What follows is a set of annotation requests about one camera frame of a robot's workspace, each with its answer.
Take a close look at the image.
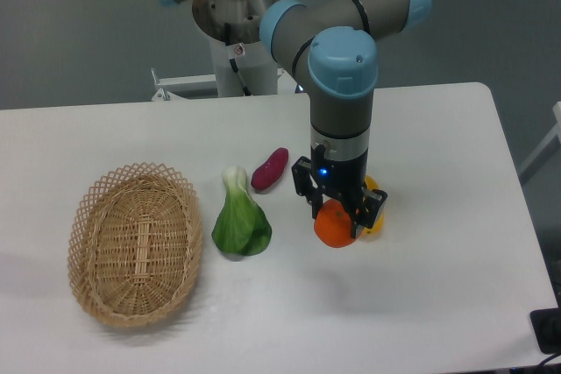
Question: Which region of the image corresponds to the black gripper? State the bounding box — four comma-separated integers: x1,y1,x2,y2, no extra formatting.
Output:
291,145,388,238

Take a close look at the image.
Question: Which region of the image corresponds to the orange fruit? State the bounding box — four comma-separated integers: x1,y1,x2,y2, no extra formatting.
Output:
314,199,364,248

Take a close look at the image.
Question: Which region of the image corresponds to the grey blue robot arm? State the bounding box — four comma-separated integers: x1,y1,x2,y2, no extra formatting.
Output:
160,0,432,237

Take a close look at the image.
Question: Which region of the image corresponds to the yellow mango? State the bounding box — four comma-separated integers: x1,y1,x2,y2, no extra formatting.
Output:
357,174,385,238

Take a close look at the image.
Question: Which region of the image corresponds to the purple sweet potato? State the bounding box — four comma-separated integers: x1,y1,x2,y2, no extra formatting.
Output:
251,147,289,191

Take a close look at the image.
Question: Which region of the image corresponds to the green bok choy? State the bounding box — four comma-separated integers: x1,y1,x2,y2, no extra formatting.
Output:
211,166,273,257

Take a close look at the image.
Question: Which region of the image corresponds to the woven wicker basket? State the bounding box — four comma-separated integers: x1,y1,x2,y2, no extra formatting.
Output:
67,162,202,328

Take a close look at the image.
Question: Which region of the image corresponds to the black device at table edge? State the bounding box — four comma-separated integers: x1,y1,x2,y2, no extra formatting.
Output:
529,307,560,355

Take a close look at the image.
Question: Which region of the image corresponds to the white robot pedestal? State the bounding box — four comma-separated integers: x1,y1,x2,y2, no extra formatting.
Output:
150,0,308,102

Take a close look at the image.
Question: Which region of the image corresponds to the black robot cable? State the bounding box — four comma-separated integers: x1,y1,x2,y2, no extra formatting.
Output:
224,22,253,97

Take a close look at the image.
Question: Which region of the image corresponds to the white frame at right edge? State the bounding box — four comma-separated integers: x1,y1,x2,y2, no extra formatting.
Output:
518,102,560,186

